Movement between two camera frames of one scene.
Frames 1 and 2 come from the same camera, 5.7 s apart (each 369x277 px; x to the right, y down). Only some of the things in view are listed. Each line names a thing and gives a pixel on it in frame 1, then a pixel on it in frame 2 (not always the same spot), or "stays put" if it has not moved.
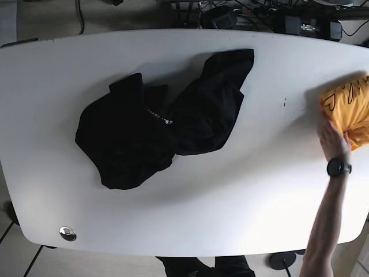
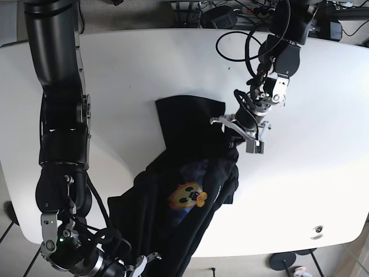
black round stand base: (282, 260) stays put
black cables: (262, 15) -> (240, 32)
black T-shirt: (133, 133) -> (164, 214)
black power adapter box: (218, 18) stays put
